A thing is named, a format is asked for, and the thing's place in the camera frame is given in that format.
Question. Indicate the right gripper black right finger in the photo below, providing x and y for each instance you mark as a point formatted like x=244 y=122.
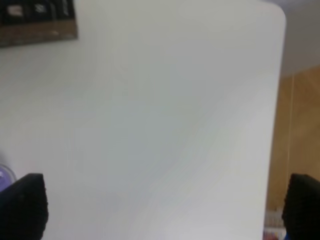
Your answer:
x=301 y=211

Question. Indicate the dark brown box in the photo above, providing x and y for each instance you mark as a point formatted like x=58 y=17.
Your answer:
x=25 y=22

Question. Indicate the purple round object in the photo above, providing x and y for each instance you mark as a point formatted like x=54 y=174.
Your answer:
x=7 y=177

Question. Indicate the colourful items beyond table edge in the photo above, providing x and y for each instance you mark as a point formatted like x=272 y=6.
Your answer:
x=274 y=228

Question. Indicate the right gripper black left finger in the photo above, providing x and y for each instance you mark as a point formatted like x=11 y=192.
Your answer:
x=24 y=209

